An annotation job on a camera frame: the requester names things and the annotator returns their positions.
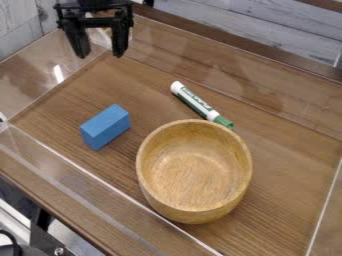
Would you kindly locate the blue foam block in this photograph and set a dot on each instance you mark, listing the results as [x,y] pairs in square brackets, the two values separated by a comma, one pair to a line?
[104,126]

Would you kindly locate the green and white marker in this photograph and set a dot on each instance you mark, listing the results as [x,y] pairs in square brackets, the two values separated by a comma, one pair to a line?
[197,105]

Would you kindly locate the black metal table frame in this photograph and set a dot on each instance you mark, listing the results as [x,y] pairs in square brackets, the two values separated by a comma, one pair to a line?
[40,239]

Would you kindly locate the brown wooden bowl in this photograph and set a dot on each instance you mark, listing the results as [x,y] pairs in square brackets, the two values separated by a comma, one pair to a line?
[193,169]

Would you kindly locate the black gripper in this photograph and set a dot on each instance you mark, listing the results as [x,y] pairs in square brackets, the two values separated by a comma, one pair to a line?
[80,14]

